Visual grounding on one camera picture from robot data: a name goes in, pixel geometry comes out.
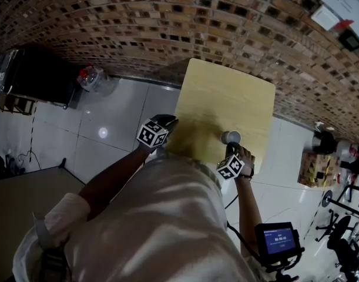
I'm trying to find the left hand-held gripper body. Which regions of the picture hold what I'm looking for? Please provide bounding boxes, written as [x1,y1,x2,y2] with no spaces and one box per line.
[136,116,176,155]

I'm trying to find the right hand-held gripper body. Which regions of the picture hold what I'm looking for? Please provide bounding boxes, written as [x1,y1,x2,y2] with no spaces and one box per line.
[216,148,255,181]

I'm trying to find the person's left forearm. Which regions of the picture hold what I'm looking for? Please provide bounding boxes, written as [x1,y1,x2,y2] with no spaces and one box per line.
[78,145,153,221]

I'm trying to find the person's right forearm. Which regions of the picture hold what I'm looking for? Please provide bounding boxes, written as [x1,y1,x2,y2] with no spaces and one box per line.
[233,175,263,258]

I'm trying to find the person's right hand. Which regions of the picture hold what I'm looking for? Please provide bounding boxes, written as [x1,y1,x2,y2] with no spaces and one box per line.
[239,146,256,177]

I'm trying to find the cardboard box with striped tape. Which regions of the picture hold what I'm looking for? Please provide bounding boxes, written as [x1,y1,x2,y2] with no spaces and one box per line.
[297,153,341,189]

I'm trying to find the clear plastic bottle red cap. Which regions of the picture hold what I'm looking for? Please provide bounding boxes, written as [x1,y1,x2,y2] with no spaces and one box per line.
[76,66,120,95]

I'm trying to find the black and silver bucket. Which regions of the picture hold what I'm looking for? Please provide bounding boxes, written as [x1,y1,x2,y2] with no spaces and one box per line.
[303,130,338,155]

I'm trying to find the small black monitor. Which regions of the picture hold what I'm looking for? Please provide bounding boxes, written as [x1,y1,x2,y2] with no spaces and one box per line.
[254,221,301,266]

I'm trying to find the person's beige clothing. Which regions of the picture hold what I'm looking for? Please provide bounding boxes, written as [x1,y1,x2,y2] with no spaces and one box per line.
[11,156,256,282]

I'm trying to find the black stand with round base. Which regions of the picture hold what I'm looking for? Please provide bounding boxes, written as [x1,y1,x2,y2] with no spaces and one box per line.
[321,184,359,219]

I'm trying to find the clear water jug red label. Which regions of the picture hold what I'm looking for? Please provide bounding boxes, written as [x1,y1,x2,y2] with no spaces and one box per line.
[336,141,359,162]

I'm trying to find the clear water jug red cap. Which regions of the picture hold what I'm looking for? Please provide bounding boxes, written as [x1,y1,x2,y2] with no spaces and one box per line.
[337,169,357,185]

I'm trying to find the tall black cabinet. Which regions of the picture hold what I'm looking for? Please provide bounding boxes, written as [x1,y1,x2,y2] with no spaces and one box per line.
[340,157,359,176]

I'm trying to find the black office chair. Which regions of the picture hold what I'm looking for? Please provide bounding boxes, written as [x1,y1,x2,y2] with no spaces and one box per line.
[315,209,359,254]

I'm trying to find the dark low cabinet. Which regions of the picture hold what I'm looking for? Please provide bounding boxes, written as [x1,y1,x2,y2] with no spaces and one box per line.
[0,47,78,110]

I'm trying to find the grey table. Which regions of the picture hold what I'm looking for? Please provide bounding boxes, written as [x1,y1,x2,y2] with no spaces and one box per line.
[0,166,86,277]

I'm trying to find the small white paper note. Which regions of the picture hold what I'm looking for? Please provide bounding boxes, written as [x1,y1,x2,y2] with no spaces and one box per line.
[310,4,340,31]

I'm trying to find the red arrow sticker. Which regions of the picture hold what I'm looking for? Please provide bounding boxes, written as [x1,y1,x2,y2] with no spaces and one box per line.
[333,19,355,32]

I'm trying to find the white paper poster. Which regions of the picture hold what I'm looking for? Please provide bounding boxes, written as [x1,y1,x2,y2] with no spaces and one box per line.
[316,0,359,44]

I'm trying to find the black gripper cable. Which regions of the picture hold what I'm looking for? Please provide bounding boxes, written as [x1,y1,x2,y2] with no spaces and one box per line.
[224,192,239,210]

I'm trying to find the thick black monitor cable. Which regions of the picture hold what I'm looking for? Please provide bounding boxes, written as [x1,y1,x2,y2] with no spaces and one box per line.
[226,220,266,266]

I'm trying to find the black floor cables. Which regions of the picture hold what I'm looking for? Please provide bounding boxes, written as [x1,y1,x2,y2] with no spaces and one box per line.
[5,150,42,173]

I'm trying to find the wooden shelf frame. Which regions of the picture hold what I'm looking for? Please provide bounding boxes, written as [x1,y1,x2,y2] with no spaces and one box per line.
[0,93,36,116]

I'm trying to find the black wall device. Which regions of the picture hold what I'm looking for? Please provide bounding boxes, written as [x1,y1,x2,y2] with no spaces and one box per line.
[338,29,359,52]

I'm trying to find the black shoulder strap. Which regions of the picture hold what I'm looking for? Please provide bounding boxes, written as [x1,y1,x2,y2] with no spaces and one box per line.
[41,247,69,282]

